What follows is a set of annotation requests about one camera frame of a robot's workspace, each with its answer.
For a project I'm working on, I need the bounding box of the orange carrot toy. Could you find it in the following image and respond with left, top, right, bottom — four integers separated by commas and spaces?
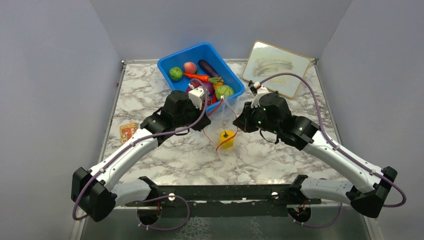
183, 73, 224, 85

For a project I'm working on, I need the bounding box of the clear zip bag orange zipper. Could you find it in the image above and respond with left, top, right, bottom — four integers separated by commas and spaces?
202, 96, 239, 155

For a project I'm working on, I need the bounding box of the purple onion toy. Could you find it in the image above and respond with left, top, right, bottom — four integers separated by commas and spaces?
203, 82, 215, 95

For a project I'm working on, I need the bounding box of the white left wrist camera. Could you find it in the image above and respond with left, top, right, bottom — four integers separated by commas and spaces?
188, 86, 205, 110

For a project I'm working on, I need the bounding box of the yellow bell pepper toy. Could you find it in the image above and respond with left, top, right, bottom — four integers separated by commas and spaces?
217, 130, 236, 150

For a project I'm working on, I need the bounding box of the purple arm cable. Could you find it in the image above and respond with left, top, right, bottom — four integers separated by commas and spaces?
255, 72, 407, 209
72, 78, 210, 222

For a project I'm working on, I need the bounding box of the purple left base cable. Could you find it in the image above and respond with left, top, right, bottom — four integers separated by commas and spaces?
136, 194, 191, 232

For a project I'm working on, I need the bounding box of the purple eggplant toy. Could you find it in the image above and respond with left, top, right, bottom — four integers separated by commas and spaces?
198, 59, 220, 78

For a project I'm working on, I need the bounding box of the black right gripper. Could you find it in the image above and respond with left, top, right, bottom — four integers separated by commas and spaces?
234, 100, 281, 135

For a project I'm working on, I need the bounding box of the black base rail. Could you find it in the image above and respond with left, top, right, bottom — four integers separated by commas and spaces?
125, 184, 322, 218

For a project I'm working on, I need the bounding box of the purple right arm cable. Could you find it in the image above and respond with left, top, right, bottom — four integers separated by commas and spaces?
255, 72, 407, 209

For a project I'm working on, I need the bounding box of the gold framed whiteboard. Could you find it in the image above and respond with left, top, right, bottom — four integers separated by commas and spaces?
242, 40, 312, 98

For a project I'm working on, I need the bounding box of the peach toy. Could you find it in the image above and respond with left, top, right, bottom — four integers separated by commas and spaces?
183, 61, 198, 74

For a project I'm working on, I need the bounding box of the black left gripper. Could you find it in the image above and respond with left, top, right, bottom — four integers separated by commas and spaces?
174, 100, 212, 132

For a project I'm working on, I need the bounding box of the blue plastic bin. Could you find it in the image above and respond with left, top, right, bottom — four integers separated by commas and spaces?
157, 42, 245, 110

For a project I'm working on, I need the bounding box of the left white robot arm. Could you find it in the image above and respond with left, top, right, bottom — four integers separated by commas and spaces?
71, 87, 211, 222

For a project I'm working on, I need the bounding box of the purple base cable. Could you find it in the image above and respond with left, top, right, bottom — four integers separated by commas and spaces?
287, 198, 344, 229
136, 194, 191, 232

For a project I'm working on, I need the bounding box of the green artichoke toy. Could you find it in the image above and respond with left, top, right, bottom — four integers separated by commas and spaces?
168, 67, 184, 82

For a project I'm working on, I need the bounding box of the orange card tile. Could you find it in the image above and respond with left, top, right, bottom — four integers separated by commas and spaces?
119, 122, 139, 144

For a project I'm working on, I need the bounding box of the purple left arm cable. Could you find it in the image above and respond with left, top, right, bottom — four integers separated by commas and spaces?
72, 78, 210, 222

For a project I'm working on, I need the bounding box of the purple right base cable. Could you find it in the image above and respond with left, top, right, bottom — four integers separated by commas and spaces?
287, 198, 344, 229

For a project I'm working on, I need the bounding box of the red chili toy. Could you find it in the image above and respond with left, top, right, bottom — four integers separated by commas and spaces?
211, 94, 218, 104

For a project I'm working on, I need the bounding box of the green cabbage toy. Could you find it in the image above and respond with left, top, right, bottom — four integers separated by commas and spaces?
214, 85, 235, 100

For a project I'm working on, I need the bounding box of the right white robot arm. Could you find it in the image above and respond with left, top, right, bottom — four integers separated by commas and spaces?
233, 93, 398, 219

